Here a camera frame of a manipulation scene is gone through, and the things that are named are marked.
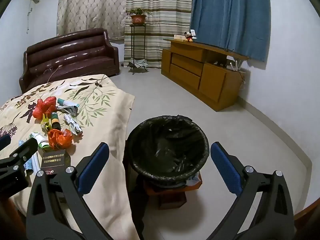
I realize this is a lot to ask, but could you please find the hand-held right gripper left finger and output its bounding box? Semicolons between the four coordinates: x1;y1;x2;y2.
26;142;110;240

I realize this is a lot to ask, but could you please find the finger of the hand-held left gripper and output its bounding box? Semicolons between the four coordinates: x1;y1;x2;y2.
0;138;38;178
0;134;12;151

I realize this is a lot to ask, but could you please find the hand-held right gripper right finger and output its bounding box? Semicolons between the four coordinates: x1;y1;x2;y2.
210;141;295;240

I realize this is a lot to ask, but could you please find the light blue printed packet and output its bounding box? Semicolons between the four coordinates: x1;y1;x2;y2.
19;140;40;173

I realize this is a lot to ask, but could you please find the white and green plastic bag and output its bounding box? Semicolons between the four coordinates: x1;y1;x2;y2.
27;132;50;150

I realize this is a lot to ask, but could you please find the dark brown card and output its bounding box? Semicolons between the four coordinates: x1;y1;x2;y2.
41;150;69;175

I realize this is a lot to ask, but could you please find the yellow wrapper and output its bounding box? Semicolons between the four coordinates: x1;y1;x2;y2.
40;112;54;132

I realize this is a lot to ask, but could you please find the orange plastic bag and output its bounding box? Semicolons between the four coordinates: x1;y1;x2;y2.
47;129;73;148

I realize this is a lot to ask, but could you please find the silver green wrapper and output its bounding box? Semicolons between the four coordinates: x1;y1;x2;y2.
64;114;83;137

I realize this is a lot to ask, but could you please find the red plastic bag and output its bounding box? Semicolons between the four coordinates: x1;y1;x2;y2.
32;96;57;119

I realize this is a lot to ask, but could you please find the bin with black bag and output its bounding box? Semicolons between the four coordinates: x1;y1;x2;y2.
127;115;210;187

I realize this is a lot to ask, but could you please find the silver tube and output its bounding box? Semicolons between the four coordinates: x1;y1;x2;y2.
56;105;79;117

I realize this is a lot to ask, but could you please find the white tube with teal cap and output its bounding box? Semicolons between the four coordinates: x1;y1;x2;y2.
57;99;80;108

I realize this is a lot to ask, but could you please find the wooden stool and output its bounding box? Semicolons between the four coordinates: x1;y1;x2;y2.
144;171;202;210

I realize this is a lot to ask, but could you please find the wooden cabinet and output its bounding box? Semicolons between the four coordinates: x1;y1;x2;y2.
161;39;250;112

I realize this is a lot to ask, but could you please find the brown leather sofa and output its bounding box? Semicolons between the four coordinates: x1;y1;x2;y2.
19;28;120;93

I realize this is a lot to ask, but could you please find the green checked cloth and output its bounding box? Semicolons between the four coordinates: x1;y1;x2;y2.
129;59;148;68

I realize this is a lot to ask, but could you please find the black metal plant stand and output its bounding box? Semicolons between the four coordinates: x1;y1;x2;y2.
129;24;148;74

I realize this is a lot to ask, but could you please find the mouse plush toy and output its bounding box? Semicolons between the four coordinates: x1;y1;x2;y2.
184;30;197;43

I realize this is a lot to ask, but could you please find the blue curtain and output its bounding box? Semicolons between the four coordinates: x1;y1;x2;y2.
190;0;272;62

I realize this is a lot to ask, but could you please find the potted plant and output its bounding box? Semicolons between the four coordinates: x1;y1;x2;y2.
126;7;152;25

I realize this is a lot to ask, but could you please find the cream patterned curtain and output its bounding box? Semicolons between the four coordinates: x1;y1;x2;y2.
57;0;129;40

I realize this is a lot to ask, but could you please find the striped curtain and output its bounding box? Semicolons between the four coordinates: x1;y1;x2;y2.
124;0;193;68

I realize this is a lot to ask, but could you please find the white cable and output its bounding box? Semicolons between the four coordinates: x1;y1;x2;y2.
42;65;63;80

